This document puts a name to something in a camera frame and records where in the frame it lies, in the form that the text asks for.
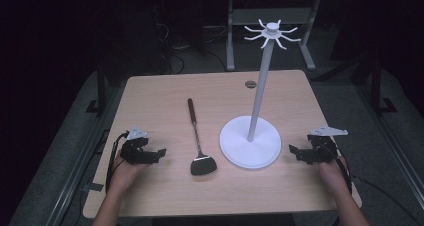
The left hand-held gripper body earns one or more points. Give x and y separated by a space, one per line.
133 152

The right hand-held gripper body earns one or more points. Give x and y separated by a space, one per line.
323 149

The person's left hand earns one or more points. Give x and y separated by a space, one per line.
122 176

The person's right hand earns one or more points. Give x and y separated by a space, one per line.
333 176

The white hook stand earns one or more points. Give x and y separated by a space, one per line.
250 152

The grey tape strip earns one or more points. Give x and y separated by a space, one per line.
93 187

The black metal stand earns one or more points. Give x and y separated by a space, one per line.
101 92
376 86

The metal floor rail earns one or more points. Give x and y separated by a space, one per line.
78 172
393 146

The grey metal frame desk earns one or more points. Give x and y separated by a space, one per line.
230 36

